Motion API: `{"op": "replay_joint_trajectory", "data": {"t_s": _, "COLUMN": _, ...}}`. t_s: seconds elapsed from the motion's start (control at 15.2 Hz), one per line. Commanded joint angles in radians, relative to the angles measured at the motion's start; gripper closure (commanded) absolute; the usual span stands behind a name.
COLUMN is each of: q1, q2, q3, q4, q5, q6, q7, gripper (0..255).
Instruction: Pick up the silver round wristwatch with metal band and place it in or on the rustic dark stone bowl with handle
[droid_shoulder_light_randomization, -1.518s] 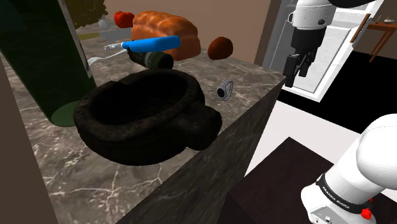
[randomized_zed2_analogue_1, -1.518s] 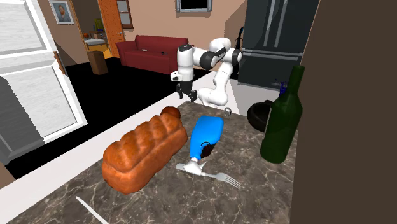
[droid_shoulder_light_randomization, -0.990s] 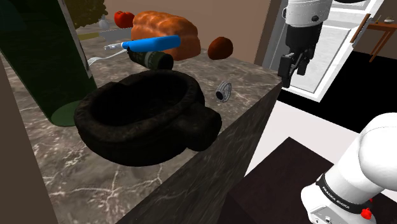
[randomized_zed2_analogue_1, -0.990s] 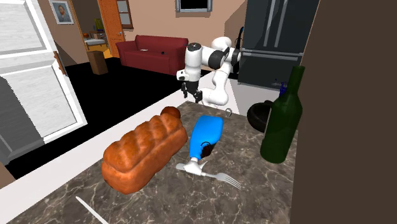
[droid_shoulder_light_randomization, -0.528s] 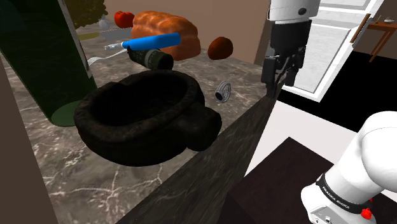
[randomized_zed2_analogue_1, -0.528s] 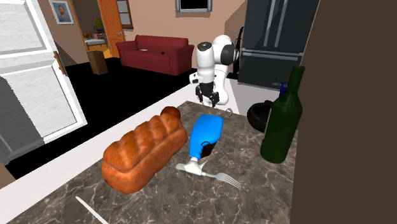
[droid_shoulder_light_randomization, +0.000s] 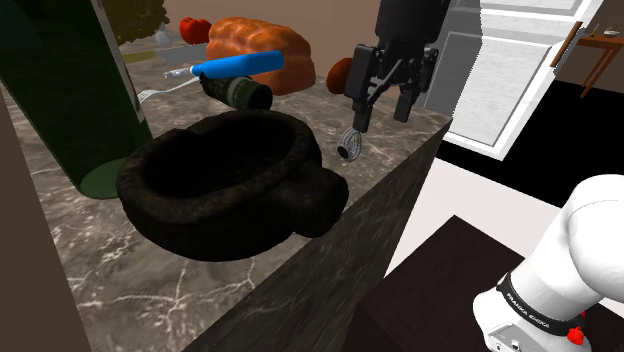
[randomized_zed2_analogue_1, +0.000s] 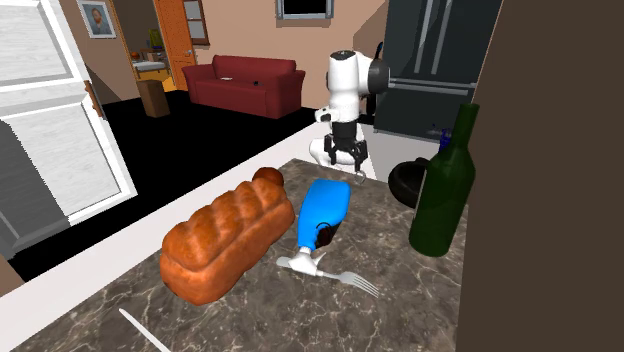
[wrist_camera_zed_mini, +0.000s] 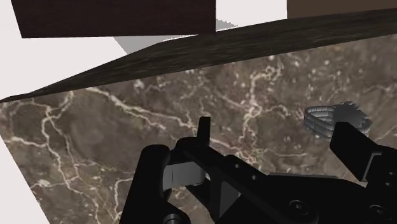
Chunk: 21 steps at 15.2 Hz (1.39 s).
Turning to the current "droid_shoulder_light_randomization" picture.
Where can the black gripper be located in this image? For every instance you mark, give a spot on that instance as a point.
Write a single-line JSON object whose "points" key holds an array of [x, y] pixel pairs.
{"points": [[412, 22]]}

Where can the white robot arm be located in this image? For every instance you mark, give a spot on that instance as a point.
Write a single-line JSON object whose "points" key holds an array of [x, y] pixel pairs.
{"points": [[570, 253]]}

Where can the red-brown round fruit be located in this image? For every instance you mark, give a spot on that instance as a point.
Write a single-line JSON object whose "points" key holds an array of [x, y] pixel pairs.
{"points": [[337, 75]]}

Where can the white panelled door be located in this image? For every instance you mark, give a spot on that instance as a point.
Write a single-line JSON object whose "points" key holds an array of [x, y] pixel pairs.
{"points": [[507, 83]]}

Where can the orange bread loaf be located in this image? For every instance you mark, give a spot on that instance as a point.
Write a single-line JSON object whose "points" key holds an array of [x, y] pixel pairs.
{"points": [[263, 41]]}

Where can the dark green jar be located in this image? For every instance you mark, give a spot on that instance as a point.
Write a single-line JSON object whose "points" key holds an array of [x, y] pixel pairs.
{"points": [[239, 91]]}

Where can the red tomato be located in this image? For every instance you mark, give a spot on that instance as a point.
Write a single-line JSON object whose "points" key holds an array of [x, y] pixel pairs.
{"points": [[194, 30]]}

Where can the black rough bowl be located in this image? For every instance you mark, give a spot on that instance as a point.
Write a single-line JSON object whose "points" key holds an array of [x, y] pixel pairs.
{"points": [[229, 214]]}

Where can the dark robot stand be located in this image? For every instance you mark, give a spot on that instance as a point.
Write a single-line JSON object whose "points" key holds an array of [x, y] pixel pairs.
{"points": [[438, 282]]}

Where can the brown wooden table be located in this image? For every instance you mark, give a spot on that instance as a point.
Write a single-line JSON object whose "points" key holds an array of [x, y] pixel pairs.
{"points": [[602, 46]]}

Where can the silver fork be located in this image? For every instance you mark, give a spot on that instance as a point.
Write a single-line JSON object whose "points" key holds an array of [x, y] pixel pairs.
{"points": [[161, 90]]}

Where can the small grey vase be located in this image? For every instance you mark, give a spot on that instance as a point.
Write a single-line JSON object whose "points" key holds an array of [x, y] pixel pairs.
{"points": [[164, 37]]}

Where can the dark leafy plant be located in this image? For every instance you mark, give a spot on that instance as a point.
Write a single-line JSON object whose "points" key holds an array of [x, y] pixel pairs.
{"points": [[136, 19]]}

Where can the large dark green bottle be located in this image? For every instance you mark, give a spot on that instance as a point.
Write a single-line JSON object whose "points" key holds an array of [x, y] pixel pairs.
{"points": [[73, 97]]}

